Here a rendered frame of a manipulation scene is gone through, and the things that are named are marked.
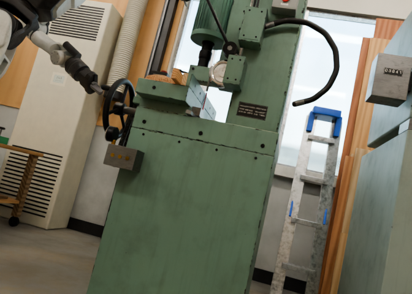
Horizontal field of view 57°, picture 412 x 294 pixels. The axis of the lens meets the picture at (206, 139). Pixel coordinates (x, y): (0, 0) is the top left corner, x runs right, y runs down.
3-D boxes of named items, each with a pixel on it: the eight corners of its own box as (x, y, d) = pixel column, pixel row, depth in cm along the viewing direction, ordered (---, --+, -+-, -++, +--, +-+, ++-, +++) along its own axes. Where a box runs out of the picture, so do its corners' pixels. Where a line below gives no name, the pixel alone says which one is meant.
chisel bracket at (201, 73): (189, 86, 178) (193, 69, 179) (217, 91, 174) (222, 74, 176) (185, 81, 170) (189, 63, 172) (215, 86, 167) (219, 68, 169)
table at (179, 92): (158, 122, 209) (161, 111, 209) (211, 132, 202) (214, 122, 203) (111, 87, 150) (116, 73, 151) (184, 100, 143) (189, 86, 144)
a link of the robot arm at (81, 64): (83, 98, 173) (67, 82, 176) (100, 89, 178) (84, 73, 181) (83, 79, 163) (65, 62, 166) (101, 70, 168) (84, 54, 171)
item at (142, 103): (166, 127, 193) (168, 119, 194) (205, 135, 189) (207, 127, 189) (138, 106, 155) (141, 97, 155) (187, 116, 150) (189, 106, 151)
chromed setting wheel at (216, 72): (206, 86, 161) (213, 59, 162) (234, 91, 158) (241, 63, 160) (205, 84, 158) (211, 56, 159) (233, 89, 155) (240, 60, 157)
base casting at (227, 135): (163, 145, 195) (167, 128, 196) (274, 169, 182) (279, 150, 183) (130, 126, 151) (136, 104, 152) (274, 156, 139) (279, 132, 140)
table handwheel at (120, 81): (106, 150, 179) (132, 111, 199) (146, 159, 175) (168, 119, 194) (92, 103, 159) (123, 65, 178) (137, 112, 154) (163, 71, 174)
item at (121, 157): (111, 166, 150) (116, 146, 151) (139, 173, 147) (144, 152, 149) (101, 163, 142) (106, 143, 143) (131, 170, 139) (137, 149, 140)
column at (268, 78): (230, 137, 178) (262, -3, 188) (277, 147, 173) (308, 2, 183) (223, 127, 156) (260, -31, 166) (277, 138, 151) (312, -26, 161)
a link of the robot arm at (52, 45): (62, 67, 173) (43, 53, 178) (77, 67, 181) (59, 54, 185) (66, 54, 171) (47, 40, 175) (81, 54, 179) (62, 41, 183)
